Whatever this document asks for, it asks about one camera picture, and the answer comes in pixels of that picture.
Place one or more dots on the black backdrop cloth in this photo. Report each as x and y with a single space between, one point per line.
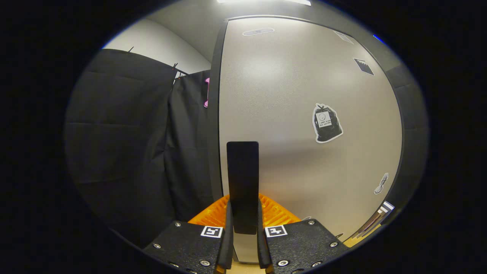
114 133

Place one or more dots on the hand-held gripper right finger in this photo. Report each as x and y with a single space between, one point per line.
262 247

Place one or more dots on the dark grey tall cabinet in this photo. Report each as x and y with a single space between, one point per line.
214 133

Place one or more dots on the large square ceiling light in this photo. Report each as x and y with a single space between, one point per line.
298 2

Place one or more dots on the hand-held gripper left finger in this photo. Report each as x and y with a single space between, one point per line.
228 247

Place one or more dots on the maroon book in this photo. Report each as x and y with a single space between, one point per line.
366 225

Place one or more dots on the white spine book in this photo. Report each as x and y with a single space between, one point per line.
374 223

